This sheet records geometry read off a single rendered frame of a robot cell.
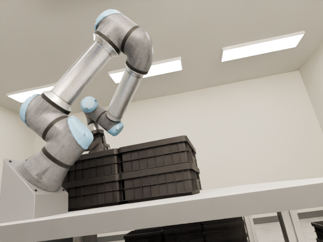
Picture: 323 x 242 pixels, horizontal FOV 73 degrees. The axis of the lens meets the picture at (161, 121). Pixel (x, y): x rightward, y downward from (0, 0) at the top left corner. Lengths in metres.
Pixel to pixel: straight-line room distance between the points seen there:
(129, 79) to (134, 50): 0.12
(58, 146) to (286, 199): 0.65
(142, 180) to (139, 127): 3.91
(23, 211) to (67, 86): 0.41
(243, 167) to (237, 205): 4.10
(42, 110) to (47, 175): 0.22
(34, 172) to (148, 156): 0.40
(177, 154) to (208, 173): 3.59
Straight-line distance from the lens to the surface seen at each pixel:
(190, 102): 4.81
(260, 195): 0.47
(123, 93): 0.90
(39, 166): 0.81
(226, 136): 4.61
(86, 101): 1.05
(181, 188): 0.88
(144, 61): 0.83
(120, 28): 0.85
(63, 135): 0.79
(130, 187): 0.93
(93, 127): 1.12
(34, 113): 0.86
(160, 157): 0.90
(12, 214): 0.82
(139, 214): 0.47
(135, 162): 0.93
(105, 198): 0.98
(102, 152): 0.99
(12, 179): 0.83
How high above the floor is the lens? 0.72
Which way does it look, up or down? 18 degrees up
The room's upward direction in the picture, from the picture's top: 8 degrees counter-clockwise
